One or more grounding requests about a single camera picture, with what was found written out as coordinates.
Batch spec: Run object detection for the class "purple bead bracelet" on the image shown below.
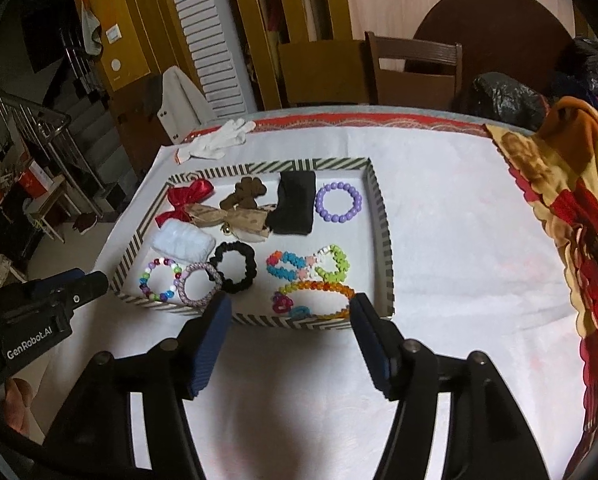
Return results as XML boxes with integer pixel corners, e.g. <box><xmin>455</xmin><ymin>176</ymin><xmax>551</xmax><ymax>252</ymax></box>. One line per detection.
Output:
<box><xmin>314</xmin><ymin>181</ymin><xmax>364</xmax><ymax>225</ymax></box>

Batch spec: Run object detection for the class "dark brown bow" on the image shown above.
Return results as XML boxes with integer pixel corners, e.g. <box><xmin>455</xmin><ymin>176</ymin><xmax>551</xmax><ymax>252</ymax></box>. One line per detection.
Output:
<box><xmin>219</xmin><ymin>175</ymin><xmax>269</xmax><ymax>211</ymax></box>

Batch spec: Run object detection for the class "black plastic bag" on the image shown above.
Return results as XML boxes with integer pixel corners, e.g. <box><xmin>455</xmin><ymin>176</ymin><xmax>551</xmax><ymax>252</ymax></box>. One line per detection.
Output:
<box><xmin>553</xmin><ymin>35</ymin><xmax>598</xmax><ymax>107</ymax></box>
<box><xmin>458</xmin><ymin>72</ymin><xmax>550</xmax><ymax>127</ymax></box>

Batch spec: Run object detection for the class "white jacket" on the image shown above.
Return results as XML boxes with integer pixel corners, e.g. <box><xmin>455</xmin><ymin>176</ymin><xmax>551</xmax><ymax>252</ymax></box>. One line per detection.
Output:
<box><xmin>156</xmin><ymin>65</ymin><xmax>213</xmax><ymax>144</ymax></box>

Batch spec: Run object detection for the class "white louvered door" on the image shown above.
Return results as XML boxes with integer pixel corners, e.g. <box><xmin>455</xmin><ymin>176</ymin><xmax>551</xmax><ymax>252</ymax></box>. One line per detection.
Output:
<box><xmin>163</xmin><ymin>0</ymin><xmax>258</xmax><ymax>122</ymax></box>

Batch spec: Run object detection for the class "red patterned table cover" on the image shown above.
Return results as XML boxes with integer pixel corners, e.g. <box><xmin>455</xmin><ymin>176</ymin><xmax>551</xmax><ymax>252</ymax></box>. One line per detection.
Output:
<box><xmin>189</xmin><ymin>111</ymin><xmax>496</xmax><ymax>139</ymax></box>

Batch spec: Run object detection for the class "pink braided bracelet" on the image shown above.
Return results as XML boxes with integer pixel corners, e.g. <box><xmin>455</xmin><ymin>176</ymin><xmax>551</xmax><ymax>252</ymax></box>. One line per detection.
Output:
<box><xmin>176</xmin><ymin>261</ymin><xmax>225</xmax><ymax>309</ymax></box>

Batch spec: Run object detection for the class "striped cardboard tray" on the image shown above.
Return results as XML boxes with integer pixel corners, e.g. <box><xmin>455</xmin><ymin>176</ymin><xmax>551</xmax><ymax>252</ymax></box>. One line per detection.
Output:
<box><xmin>108</xmin><ymin>157</ymin><xmax>396</xmax><ymax>332</ymax></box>

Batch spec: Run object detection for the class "white fluffy scrunchie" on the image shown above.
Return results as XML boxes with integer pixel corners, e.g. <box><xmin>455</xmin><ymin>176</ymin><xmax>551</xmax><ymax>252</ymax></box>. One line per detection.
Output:
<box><xmin>153</xmin><ymin>220</ymin><xmax>215</xmax><ymax>262</ymax></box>

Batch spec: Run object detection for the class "white knit glove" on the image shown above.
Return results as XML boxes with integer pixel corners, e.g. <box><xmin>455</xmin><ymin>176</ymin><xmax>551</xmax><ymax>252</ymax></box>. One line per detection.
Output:
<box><xmin>175</xmin><ymin>118</ymin><xmax>256</xmax><ymax>165</ymax></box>

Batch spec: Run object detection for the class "burlap bow with bell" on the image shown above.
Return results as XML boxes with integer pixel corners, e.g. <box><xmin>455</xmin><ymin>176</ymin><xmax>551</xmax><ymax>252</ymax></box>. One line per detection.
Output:
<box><xmin>186</xmin><ymin>202</ymin><xmax>280</xmax><ymax>239</ymax></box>

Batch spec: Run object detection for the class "hanging grey white cloth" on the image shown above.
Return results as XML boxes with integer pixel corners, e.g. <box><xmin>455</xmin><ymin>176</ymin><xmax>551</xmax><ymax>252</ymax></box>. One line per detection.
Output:
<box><xmin>76</xmin><ymin>0</ymin><xmax>104</xmax><ymax>57</ymax></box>

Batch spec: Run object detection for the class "dark wooden chair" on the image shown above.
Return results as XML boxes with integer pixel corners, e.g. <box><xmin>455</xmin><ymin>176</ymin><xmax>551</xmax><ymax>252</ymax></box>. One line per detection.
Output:
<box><xmin>363</xmin><ymin>30</ymin><xmax>464</xmax><ymax>112</ymax></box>

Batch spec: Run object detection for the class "yellow red printed blanket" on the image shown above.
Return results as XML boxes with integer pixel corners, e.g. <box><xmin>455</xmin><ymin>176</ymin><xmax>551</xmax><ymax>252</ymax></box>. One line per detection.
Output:
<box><xmin>484</xmin><ymin>95</ymin><xmax>598</xmax><ymax>463</ymax></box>

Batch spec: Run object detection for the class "person's left hand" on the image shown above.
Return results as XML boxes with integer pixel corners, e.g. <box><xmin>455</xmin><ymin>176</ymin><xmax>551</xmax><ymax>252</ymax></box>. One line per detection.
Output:
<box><xmin>4</xmin><ymin>376</ymin><xmax>46</xmax><ymax>444</ymax></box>

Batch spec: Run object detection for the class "orange bead bracelet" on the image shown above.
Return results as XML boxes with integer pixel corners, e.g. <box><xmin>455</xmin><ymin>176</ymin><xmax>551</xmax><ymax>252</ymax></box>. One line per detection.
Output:
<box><xmin>271</xmin><ymin>280</ymin><xmax>358</xmax><ymax>321</ymax></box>

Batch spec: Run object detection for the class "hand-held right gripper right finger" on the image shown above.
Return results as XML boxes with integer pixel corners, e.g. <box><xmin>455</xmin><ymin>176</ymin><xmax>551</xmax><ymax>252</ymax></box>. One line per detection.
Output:
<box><xmin>348</xmin><ymin>292</ymin><xmax>552</xmax><ymax>480</ymax></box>

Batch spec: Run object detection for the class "multicolour bead bracelet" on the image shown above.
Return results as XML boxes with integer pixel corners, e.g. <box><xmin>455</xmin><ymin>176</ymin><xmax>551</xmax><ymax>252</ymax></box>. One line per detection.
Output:
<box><xmin>138</xmin><ymin>256</ymin><xmax>184</xmax><ymax>305</ymax></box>

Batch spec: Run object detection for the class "round dark wooden table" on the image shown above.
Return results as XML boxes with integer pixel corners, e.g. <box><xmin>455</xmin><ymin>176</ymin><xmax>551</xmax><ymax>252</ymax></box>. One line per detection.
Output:
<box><xmin>413</xmin><ymin>0</ymin><xmax>580</xmax><ymax>107</ymax></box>

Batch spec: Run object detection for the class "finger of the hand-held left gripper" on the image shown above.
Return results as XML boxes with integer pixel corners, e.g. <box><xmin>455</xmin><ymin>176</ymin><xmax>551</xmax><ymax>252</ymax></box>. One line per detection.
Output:
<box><xmin>62</xmin><ymin>270</ymin><xmax>111</xmax><ymax>312</ymax></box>
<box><xmin>26</xmin><ymin>268</ymin><xmax>86</xmax><ymax>295</ymax></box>

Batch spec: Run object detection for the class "metal stair railing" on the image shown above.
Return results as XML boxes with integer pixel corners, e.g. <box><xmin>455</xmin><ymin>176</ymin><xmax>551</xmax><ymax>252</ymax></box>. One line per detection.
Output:
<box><xmin>0</xmin><ymin>87</ymin><xmax>106</xmax><ymax>212</ymax></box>

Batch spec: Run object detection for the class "blue flower bead bracelet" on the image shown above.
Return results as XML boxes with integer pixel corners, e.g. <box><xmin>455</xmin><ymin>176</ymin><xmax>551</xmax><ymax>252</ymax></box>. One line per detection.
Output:
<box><xmin>265</xmin><ymin>250</ymin><xmax>316</xmax><ymax>283</ymax></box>

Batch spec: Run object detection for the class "red ribbon bow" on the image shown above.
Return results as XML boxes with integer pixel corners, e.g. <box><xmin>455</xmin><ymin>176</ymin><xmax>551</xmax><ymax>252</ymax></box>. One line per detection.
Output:
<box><xmin>154</xmin><ymin>180</ymin><xmax>216</xmax><ymax>229</ymax></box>

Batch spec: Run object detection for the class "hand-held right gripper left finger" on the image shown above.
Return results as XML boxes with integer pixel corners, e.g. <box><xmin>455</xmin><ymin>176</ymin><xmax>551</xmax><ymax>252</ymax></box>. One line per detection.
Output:
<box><xmin>39</xmin><ymin>290</ymin><xmax>235</xmax><ymax>480</ymax></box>

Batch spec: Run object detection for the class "white table cloth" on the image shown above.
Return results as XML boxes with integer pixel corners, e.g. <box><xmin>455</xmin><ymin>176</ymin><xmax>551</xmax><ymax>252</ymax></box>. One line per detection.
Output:
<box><xmin>94</xmin><ymin>120</ymin><xmax>598</xmax><ymax>480</ymax></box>

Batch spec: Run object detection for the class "black cloth hair band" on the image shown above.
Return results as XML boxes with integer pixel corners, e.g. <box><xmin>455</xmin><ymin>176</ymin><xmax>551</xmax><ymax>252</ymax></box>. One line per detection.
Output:
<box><xmin>268</xmin><ymin>170</ymin><xmax>318</xmax><ymax>237</ymax></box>

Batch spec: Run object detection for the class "black scrunchie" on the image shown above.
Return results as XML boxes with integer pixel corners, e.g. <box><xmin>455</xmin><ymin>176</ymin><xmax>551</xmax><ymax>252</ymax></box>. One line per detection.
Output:
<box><xmin>208</xmin><ymin>240</ymin><xmax>258</xmax><ymax>295</ymax></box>

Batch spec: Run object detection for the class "red box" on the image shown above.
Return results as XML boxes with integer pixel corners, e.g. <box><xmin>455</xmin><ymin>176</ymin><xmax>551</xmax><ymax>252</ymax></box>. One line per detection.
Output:
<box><xmin>18</xmin><ymin>160</ymin><xmax>56</xmax><ymax>197</ymax></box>

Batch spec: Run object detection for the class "green flower bead bracelet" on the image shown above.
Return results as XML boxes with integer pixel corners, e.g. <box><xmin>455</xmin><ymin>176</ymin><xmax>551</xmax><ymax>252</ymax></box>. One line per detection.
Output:
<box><xmin>312</xmin><ymin>244</ymin><xmax>351</xmax><ymax>284</ymax></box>

